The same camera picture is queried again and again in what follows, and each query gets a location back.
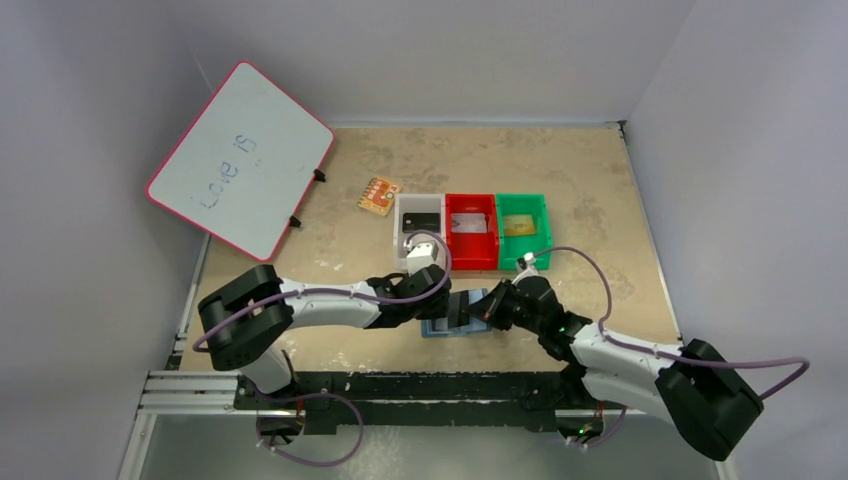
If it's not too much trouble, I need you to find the black card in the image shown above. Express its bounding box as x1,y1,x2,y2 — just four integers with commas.
401,212,441,233

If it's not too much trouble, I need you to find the orange spiral notebook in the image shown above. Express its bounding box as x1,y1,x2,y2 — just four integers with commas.
357,177,403,216

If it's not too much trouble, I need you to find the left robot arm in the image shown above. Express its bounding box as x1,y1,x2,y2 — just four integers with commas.
192,264,451,409

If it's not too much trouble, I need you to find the white patterned card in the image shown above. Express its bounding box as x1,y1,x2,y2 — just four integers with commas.
450,212,489,234

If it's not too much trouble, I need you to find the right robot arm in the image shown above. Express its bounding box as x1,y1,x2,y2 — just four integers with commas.
465,276,764,461

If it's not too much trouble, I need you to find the pink-framed whiteboard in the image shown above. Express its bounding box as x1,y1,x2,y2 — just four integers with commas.
146,61,335,261

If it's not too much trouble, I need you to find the white plastic bin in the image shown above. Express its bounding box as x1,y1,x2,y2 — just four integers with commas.
393,193,446,271

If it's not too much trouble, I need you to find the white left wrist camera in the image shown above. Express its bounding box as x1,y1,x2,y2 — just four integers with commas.
406,241,440,275

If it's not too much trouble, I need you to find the blue card holder wallet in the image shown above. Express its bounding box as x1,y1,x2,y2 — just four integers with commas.
421,288,492,338

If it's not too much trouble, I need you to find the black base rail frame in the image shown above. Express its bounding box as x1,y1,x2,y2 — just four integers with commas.
135,369,723,439

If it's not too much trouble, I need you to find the gold card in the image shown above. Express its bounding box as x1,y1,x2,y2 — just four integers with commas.
502,214,536,237

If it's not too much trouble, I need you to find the red plastic bin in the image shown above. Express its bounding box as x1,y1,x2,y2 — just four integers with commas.
445,193,500,270

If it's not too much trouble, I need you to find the green plastic bin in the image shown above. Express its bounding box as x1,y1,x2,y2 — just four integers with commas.
495,193,554,270

